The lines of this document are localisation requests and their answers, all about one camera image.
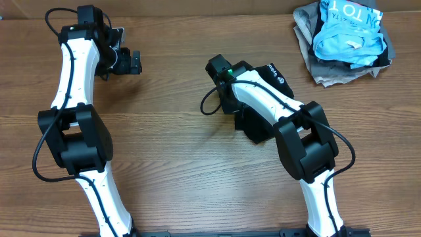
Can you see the grey folded garment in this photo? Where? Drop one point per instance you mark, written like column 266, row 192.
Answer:
column 328, row 73

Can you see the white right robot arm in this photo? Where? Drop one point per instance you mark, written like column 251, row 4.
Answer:
column 264, row 108

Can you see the light blue printed t-shirt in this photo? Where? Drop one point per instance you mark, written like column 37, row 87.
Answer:
column 348, row 33

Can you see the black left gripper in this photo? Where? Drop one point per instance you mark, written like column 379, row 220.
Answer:
column 125, row 66

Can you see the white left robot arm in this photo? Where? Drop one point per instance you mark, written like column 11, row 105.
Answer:
column 75, row 143

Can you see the black t-shirt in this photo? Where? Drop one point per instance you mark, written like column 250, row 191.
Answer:
column 255, row 127

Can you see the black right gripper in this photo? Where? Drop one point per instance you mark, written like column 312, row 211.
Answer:
column 251, row 130

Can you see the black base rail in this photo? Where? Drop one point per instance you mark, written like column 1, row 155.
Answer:
column 287, row 232

